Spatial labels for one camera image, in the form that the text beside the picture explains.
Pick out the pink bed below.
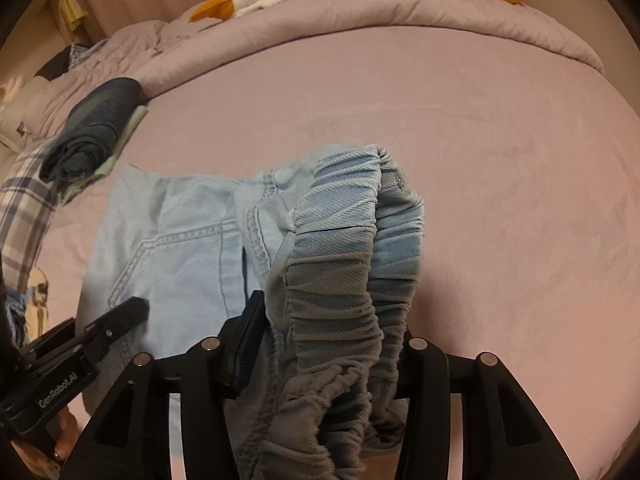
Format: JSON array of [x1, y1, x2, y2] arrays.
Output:
[[0, 25, 640, 480]]

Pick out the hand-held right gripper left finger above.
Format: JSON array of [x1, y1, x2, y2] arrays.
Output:
[[60, 290, 268, 480]]

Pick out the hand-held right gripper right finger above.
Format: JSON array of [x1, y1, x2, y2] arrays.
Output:
[[395, 327, 581, 480]]

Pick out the plaid cloth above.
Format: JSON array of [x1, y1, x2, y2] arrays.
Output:
[[0, 137, 66, 296]]

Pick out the pink-grey quilt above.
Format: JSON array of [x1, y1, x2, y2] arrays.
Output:
[[0, 0, 606, 151]]

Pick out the dark folded pants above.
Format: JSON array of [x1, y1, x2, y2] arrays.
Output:
[[41, 77, 146, 186]]

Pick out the person's left hand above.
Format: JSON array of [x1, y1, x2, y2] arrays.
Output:
[[10, 400, 81, 476]]

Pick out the light blue denim pants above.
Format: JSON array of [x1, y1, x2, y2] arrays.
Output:
[[80, 144, 426, 480]]

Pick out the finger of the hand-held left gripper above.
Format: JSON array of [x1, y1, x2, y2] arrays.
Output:
[[82, 296, 151, 356]]

